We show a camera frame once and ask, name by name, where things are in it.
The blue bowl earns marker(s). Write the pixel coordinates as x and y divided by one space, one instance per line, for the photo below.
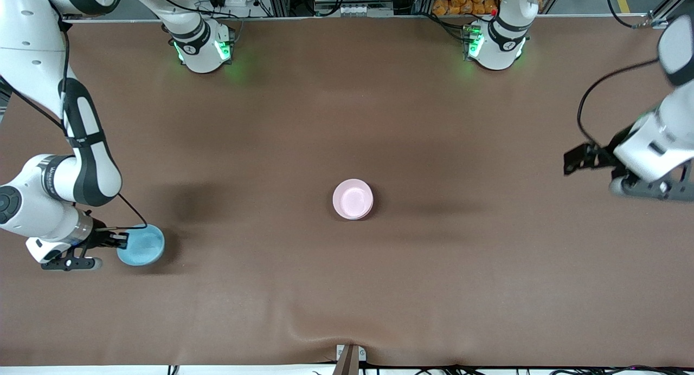
143 247

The white connector block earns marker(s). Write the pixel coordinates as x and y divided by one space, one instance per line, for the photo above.
358 10

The pink bowl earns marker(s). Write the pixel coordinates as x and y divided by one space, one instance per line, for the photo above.
352 199

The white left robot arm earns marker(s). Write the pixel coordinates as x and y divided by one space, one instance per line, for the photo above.
499 44

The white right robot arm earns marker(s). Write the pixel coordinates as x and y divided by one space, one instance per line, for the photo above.
32 44

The orange packaged goods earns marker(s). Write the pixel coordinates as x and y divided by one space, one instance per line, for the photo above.
461 1

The metal table edge bracket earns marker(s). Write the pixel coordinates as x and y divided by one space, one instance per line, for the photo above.
349 361

